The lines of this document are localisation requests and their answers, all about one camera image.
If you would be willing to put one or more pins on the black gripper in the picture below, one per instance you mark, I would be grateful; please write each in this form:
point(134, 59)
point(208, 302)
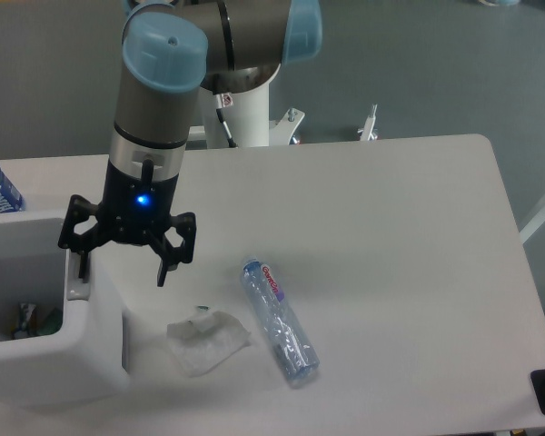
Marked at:
point(132, 212)

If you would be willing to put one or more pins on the grey trash can push button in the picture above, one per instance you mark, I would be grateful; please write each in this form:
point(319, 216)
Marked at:
point(77, 277)

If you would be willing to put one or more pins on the white plastic trash can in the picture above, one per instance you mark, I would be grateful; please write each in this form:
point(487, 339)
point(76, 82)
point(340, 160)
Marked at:
point(87, 357)

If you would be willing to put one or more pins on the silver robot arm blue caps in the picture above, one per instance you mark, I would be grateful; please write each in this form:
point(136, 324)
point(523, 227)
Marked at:
point(168, 49)

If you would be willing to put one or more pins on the trash inside bin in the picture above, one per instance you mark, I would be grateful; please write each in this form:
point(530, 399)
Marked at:
point(27, 324)

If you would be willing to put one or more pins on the crumpled white tissue wrapper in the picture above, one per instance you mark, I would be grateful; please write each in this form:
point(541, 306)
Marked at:
point(204, 340)

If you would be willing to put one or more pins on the clear crushed water bottle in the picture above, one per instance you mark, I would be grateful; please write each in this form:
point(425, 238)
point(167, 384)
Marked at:
point(290, 345)

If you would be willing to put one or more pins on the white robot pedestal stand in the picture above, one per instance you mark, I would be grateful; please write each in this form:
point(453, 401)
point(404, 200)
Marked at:
point(235, 110)

